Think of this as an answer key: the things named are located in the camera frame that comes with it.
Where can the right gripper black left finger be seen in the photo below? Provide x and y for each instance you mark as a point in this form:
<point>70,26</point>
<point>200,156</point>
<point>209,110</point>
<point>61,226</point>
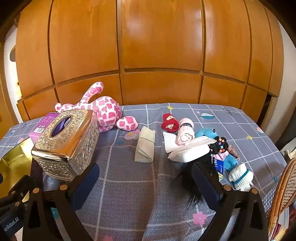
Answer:
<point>39,222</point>

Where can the white socks blue band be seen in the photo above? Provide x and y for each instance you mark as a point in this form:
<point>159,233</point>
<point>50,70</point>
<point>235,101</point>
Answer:
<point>241,178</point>

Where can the red small sock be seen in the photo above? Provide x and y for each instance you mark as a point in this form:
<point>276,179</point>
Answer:
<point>170,124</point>

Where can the purple cardboard box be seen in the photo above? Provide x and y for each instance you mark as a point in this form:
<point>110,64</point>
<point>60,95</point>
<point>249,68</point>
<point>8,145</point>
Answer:
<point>41,126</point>

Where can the black braided hair wig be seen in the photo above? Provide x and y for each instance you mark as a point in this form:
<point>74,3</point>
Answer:
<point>199,179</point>

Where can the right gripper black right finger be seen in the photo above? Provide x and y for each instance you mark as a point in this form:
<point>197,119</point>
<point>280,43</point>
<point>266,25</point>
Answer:
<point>250,224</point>

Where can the brown satin scrunchie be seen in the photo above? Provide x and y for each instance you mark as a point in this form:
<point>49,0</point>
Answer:
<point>233,152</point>

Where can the wooden wardrobe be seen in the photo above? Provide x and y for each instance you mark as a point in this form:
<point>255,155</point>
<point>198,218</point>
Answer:
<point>211,52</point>

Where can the beige cloth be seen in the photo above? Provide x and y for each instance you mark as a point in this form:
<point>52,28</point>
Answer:
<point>144,152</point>

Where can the blue plush bear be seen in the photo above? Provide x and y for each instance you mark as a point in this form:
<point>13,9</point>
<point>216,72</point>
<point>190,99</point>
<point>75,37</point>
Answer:
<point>229,159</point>

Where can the gold storage box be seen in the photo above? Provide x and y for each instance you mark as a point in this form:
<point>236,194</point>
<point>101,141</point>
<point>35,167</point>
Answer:
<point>15,164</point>

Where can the rattan chair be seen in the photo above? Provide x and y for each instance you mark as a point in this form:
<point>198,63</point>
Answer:
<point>283,197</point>

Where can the pink towel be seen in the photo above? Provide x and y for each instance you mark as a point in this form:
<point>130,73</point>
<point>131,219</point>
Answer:
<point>185,132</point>

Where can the pink white spotted plush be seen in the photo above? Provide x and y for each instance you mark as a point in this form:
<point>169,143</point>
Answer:
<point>106,109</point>

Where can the silver embossed tissue box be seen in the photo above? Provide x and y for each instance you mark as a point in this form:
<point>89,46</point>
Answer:
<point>65,148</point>

